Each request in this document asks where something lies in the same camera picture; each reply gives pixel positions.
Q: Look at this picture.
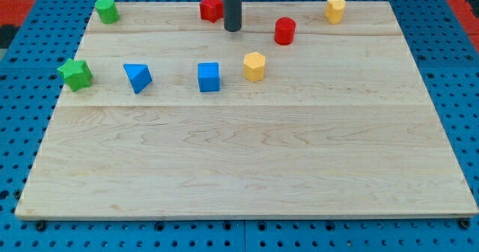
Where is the blue triangle block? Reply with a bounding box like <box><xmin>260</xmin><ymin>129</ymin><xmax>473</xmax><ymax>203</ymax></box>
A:
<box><xmin>123</xmin><ymin>64</ymin><xmax>152</xmax><ymax>94</ymax></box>

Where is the light wooden board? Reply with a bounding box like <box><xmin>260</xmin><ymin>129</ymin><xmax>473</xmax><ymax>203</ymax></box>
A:
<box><xmin>15</xmin><ymin>1</ymin><xmax>478</xmax><ymax>221</ymax></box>

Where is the blue cube block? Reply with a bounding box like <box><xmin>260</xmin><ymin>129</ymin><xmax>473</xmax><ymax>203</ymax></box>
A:
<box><xmin>197</xmin><ymin>62</ymin><xmax>220</xmax><ymax>92</ymax></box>

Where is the yellow hexagon block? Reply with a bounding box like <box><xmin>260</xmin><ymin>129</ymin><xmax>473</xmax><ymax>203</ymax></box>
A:
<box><xmin>243</xmin><ymin>52</ymin><xmax>266</xmax><ymax>82</ymax></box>

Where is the red cylinder block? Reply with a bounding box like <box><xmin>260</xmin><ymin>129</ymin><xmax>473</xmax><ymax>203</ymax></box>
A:
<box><xmin>274</xmin><ymin>17</ymin><xmax>296</xmax><ymax>46</ymax></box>

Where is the red star block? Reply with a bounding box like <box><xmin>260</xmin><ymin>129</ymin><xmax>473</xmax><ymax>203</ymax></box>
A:
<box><xmin>199</xmin><ymin>0</ymin><xmax>224</xmax><ymax>22</ymax></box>

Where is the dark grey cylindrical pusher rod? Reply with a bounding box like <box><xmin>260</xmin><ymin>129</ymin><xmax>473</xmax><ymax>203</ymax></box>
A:
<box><xmin>223</xmin><ymin>0</ymin><xmax>242</xmax><ymax>32</ymax></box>

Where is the green cylinder block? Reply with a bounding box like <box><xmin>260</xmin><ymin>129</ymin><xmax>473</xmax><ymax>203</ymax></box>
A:
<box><xmin>94</xmin><ymin>0</ymin><xmax>120</xmax><ymax>24</ymax></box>

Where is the green star block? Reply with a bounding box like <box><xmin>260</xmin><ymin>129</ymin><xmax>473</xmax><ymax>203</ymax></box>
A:
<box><xmin>57</xmin><ymin>58</ymin><xmax>92</xmax><ymax>92</ymax></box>

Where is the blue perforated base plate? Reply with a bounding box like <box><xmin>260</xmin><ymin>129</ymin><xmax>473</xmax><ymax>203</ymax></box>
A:
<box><xmin>1</xmin><ymin>0</ymin><xmax>478</xmax><ymax>251</ymax></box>

